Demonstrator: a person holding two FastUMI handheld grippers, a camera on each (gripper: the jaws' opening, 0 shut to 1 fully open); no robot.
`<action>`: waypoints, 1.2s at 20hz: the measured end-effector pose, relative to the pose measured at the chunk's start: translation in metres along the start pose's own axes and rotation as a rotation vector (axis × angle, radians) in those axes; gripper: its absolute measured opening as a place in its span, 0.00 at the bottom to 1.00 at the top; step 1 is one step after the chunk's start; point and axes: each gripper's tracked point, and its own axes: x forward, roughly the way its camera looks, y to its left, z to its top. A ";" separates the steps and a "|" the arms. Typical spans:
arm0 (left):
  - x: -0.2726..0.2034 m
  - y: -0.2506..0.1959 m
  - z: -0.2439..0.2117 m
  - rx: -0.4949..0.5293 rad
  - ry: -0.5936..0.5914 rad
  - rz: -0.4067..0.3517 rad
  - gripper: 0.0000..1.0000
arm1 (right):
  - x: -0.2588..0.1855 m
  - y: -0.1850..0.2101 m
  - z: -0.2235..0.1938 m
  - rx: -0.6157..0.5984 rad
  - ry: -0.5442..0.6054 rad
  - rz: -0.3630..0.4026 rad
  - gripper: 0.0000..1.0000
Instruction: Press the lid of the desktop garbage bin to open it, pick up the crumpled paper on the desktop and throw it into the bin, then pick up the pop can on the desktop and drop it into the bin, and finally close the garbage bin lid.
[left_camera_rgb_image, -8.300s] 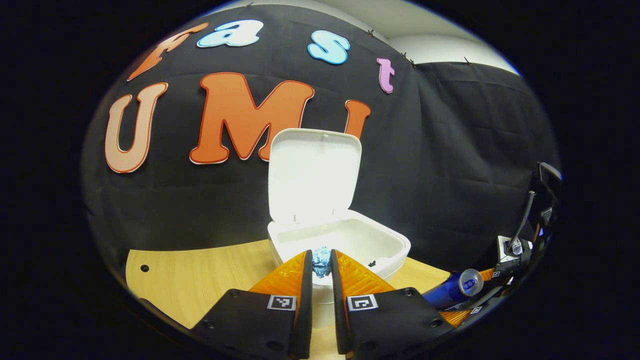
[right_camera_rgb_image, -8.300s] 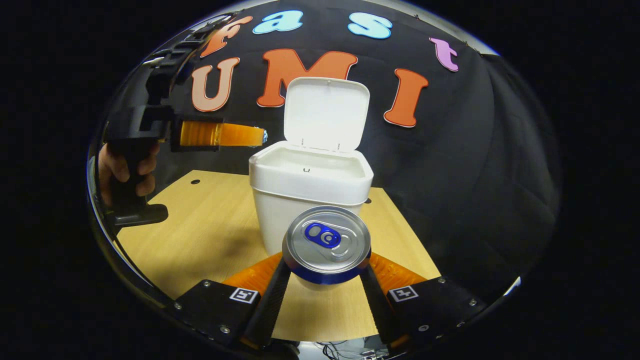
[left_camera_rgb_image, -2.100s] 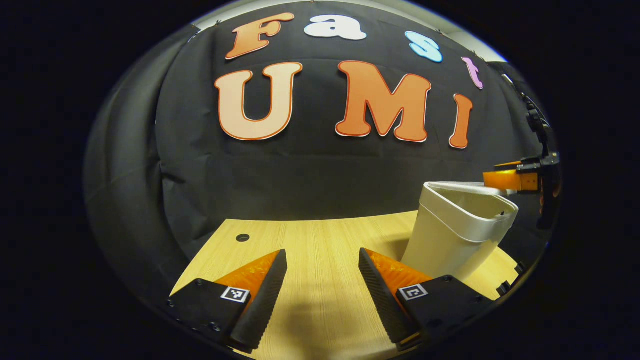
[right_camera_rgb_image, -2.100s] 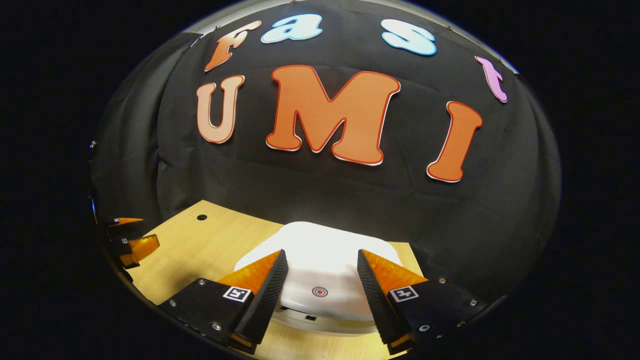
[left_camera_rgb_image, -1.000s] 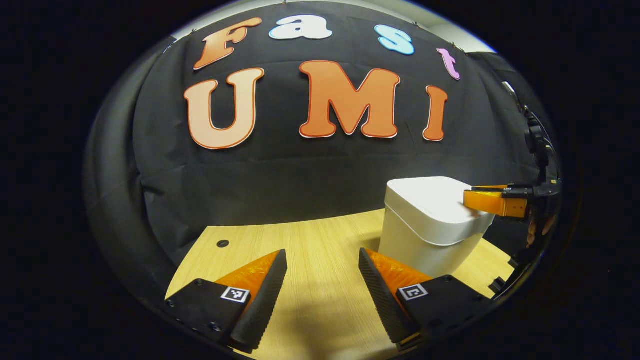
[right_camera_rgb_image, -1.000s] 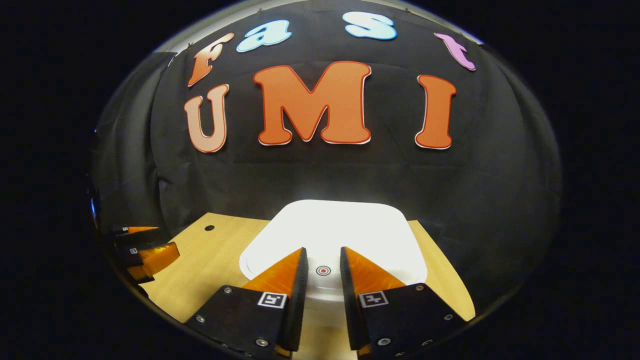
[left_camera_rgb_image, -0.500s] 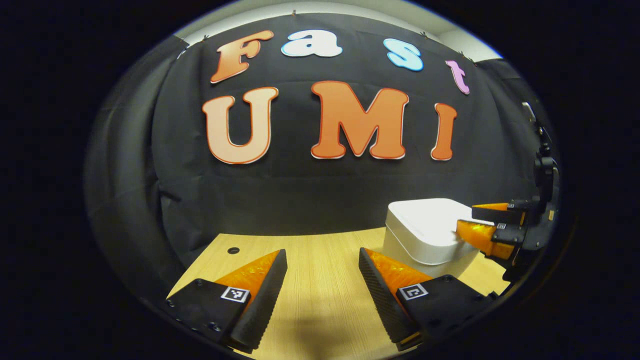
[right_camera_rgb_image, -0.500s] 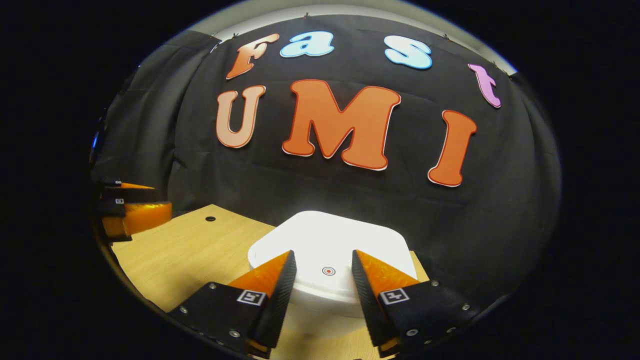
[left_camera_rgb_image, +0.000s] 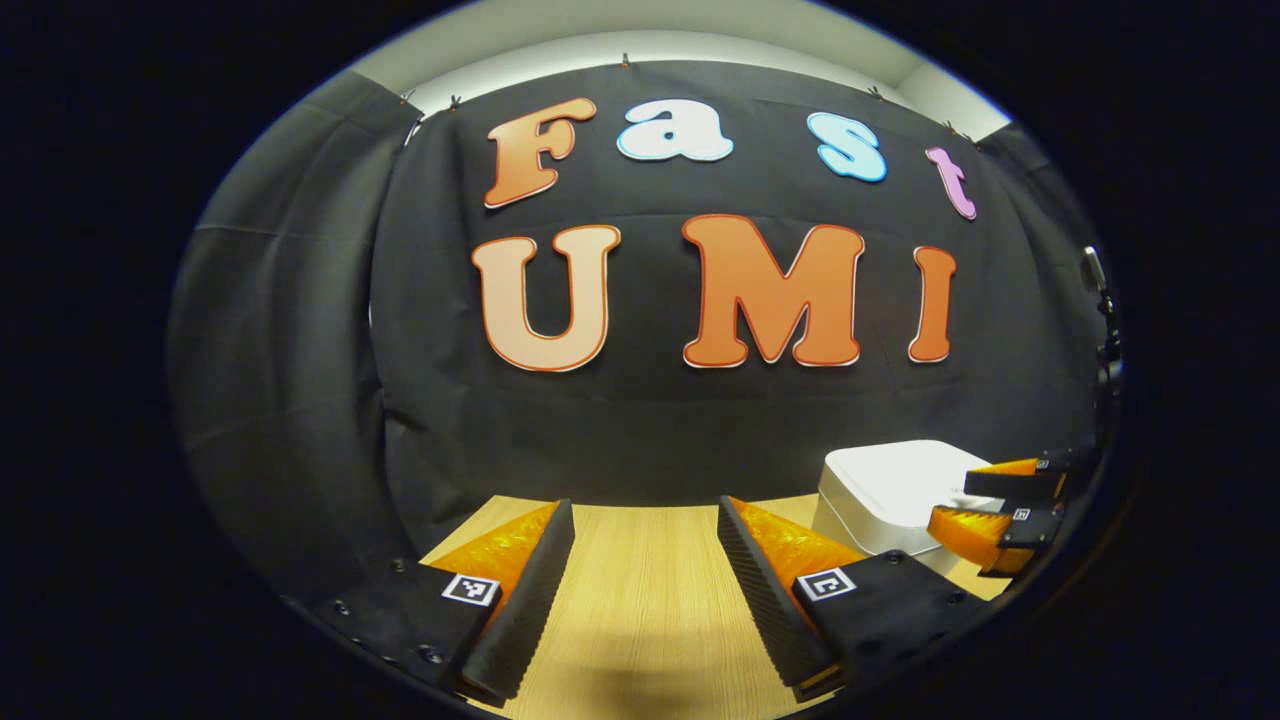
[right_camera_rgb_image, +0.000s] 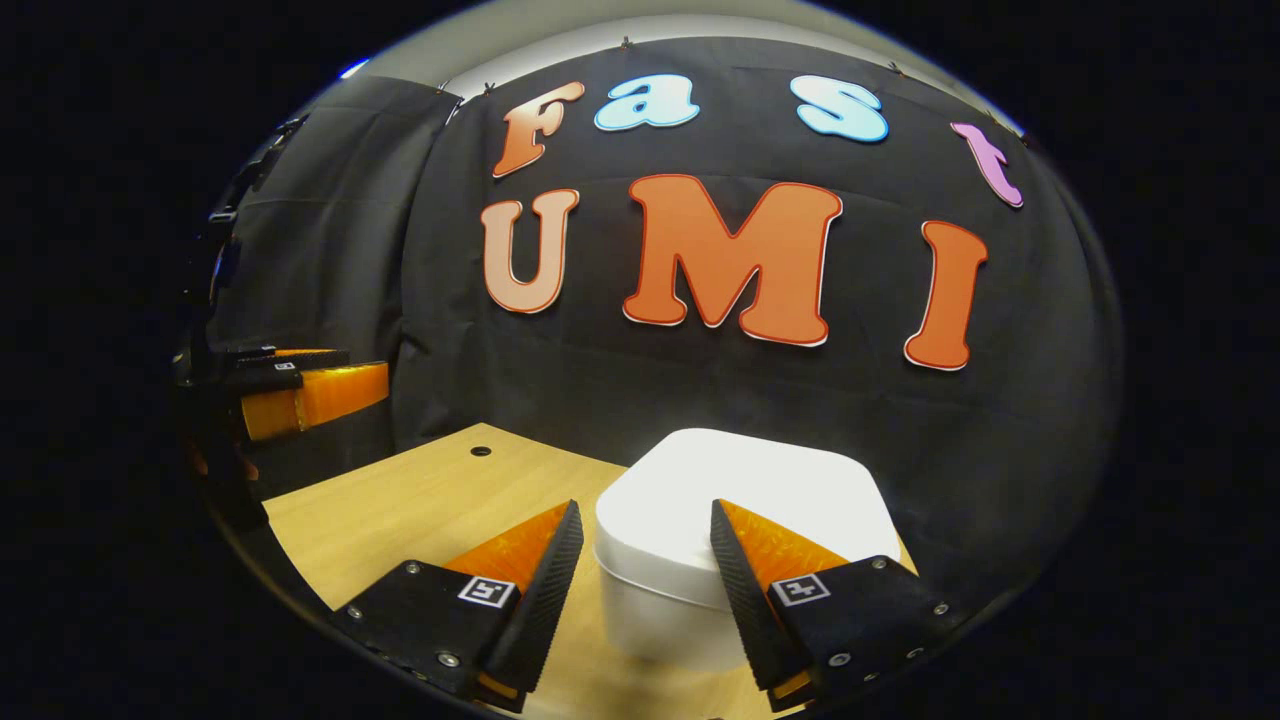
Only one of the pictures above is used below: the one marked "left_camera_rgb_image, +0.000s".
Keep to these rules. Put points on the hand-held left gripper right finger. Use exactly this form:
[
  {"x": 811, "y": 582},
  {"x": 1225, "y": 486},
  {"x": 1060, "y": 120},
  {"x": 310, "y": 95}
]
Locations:
[{"x": 765, "y": 595}]

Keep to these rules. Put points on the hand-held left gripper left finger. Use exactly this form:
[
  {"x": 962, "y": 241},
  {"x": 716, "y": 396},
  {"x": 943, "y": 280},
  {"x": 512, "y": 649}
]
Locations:
[{"x": 530, "y": 600}]

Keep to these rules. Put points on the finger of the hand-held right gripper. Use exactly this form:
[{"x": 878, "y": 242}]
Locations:
[
  {"x": 1020, "y": 482},
  {"x": 985, "y": 535}
]

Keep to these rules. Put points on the white desktop garbage bin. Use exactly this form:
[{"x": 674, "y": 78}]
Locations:
[{"x": 885, "y": 490}]

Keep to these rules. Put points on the wooden desktop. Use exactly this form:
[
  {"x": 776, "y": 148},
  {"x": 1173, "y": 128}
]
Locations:
[{"x": 650, "y": 590}]

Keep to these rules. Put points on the black backdrop cloth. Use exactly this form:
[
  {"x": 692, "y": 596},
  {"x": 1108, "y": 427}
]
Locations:
[{"x": 650, "y": 430}]

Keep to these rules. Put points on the row of small cloth clips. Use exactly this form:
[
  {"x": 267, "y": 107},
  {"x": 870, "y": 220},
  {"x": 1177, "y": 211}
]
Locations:
[{"x": 624, "y": 61}]

